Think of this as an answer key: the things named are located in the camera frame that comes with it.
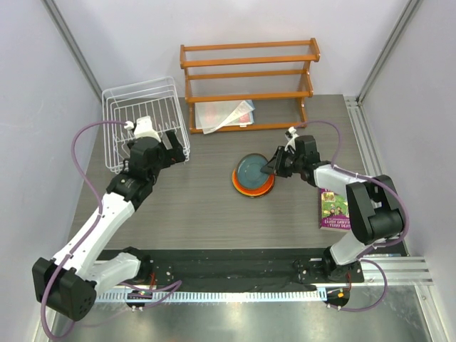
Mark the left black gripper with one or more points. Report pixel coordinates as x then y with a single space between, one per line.
174 153

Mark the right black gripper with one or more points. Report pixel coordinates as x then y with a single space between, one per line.
275 165

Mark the orange plate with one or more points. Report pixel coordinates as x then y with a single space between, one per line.
270 179

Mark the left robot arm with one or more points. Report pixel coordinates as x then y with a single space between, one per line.
70 281

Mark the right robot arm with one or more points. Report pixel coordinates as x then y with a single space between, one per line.
376 213

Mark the orange wooden shelf rack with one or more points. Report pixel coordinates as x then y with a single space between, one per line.
278 70

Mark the clear plastic document sleeve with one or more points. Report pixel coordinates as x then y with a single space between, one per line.
213 116

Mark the purple treehouse book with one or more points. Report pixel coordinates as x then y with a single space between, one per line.
333 211

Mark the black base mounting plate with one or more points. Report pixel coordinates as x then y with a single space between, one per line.
246 270

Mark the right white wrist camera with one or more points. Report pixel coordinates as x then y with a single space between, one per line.
291 136

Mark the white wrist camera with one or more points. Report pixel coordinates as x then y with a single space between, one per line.
142 128
291 136

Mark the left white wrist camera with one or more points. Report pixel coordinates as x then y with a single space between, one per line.
142 128

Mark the white wire dish rack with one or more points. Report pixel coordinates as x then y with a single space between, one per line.
157 99

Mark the slotted cable duct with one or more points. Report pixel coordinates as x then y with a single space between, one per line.
125 296

